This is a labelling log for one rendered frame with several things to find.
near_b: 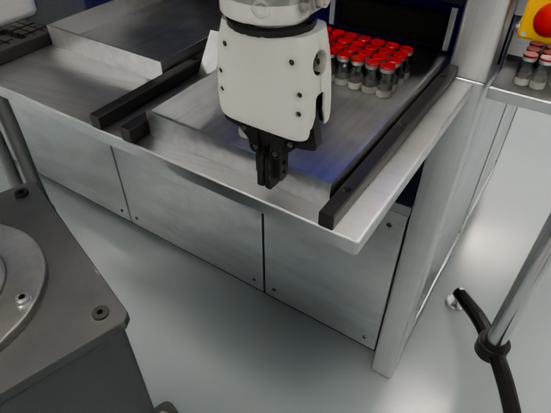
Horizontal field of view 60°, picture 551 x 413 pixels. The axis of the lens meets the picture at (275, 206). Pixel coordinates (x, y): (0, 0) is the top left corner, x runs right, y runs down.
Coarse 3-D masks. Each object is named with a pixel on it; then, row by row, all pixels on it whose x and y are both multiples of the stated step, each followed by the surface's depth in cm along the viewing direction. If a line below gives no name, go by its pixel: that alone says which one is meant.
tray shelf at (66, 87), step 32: (352, 32) 86; (32, 64) 77; (64, 64) 77; (96, 64) 77; (416, 64) 77; (32, 96) 69; (64, 96) 69; (96, 96) 69; (160, 96) 69; (448, 96) 69; (96, 128) 63; (416, 128) 62; (160, 160) 58; (192, 160) 57; (416, 160) 57; (224, 192) 55; (256, 192) 53; (384, 192) 53; (288, 224) 51; (352, 224) 49
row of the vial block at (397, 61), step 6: (330, 42) 71; (336, 48) 70; (342, 48) 70; (348, 48) 70; (354, 48) 70; (354, 54) 69; (360, 54) 68; (366, 54) 68; (378, 54) 68; (384, 54) 68; (366, 60) 69; (384, 60) 67; (390, 60) 67; (396, 60) 67; (396, 66) 67; (396, 72) 67; (396, 78) 68; (396, 84) 69
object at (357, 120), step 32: (192, 96) 65; (352, 96) 68; (416, 96) 64; (160, 128) 59; (192, 128) 56; (224, 128) 62; (352, 128) 62; (384, 128) 57; (224, 160) 56; (288, 160) 57; (320, 160) 57; (352, 160) 51; (288, 192) 53; (320, 192) 50
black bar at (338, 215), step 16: (448, 64) 72; (448, 80) 69; (432, 96) 65; (416, 112) 62; (400, 128) 59; (384, 144) 56; (400, 144) 59; (368, 160) 54; (384, 160) 55; (352, 176) 52; (368, 176) 52; (336, 192) 50; (352, 192) 50; (336, 208) 48; (320, 224) 48; (336, 224) 48
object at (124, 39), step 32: (128, 0) 91; (160, 0) 98; (192, 0) 98; (64, 32) 78; (96, 32) 86; (128, 32) 86; (160, 32) 86; (192, 32) 86; (128, 64) 74; (160, 64) 69
